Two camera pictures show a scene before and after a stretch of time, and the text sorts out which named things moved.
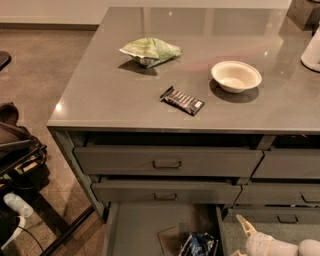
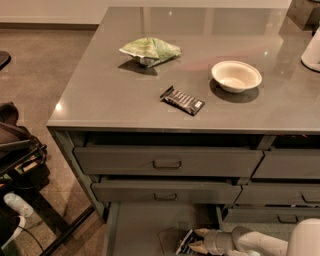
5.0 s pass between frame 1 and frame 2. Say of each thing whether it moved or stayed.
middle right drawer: stayed
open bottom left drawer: stayed
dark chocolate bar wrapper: stayed
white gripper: moved
